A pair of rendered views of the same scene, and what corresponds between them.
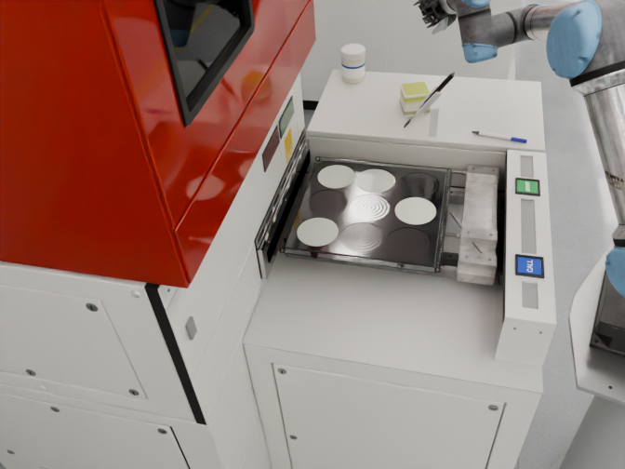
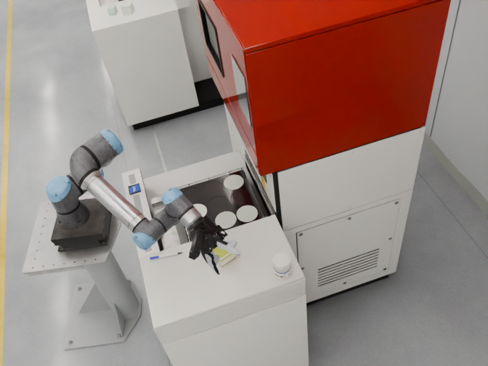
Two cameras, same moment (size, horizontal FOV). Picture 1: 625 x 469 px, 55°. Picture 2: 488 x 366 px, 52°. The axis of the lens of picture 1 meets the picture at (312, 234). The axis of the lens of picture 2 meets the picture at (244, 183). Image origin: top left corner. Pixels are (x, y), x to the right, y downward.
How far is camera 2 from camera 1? 278 cm
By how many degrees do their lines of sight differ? 86
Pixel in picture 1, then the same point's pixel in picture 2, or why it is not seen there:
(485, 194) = (168, 243)
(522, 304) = (134, 175)
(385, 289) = not seen: hidden behind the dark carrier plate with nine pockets
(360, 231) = (215, 190)
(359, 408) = not seen: hidden behind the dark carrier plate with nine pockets
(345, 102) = (269, 245)
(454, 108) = (200, 271)
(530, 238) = (136, 203)
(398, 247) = (194, 191)
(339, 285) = not seen: hidden behind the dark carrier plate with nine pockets
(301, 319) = (223, 166)
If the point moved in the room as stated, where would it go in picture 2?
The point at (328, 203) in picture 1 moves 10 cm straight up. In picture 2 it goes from (239, 197) to (237, 183)
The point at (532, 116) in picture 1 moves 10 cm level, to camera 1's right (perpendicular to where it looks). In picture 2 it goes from (151, 285) to (129, 298)
